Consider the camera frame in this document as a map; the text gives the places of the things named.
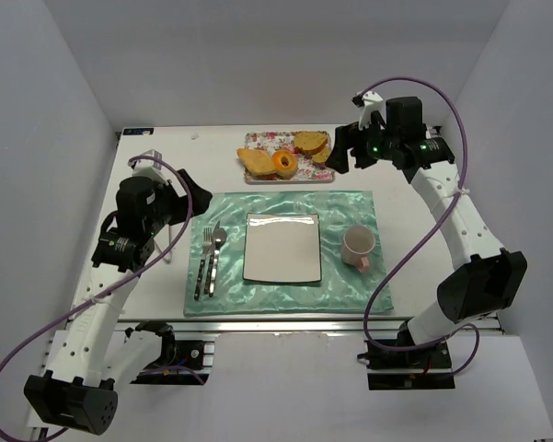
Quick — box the yellow toast bread slice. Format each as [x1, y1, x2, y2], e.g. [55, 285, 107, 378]
[236, 148, 276, 177]

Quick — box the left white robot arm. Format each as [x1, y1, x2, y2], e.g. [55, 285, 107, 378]
[24, 167, 213, 435]

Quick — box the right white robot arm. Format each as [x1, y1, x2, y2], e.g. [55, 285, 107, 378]
[326, 92, 527, 371]

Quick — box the brown bread slice front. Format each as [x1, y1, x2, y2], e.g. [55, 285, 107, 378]
[312, 146, 331, 166]

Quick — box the brown bread slice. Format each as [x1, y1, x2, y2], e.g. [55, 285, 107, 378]
[312, 146, 331, 166]
[294, 131, 328, 156]

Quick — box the brown bread slice back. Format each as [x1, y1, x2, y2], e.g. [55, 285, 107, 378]
[294, 131, 328, 156]

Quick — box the orange donut bread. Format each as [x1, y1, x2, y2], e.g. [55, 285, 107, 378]
[271, 149, 298, 179]

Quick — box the silver fork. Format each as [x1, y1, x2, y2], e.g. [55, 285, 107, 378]
[194, 227, 212, 301]

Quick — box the table knife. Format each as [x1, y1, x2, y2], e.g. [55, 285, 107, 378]
[212, 222, 221, 245]

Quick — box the silver spoon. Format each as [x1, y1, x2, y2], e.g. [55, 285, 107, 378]
[204, 227, 227, 297]

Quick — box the floral rectangular tray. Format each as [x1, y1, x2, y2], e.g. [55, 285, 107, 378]
[237, 131, 335, 184]

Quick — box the blue label sticker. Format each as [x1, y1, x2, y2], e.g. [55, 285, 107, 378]
[122, 128, 154, 136]

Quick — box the white square plate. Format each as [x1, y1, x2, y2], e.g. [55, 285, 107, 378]
[243, 214, 322, 285]

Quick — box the pink mug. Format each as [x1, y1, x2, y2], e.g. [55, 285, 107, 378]
[340, 226, 376, 273]

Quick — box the green satin placemat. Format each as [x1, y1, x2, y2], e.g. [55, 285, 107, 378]
[183, 191, 386, 317]

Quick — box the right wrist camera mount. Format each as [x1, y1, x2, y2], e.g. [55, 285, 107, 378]
[351, 90, 385, 131]

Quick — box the aluminium table frame rail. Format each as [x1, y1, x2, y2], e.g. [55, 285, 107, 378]
[63, 317, 505, 335]

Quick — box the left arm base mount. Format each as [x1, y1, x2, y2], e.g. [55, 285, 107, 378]
[124, 321, 213, 385]

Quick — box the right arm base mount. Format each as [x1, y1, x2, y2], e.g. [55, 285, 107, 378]
[356, 342, 455, 391]

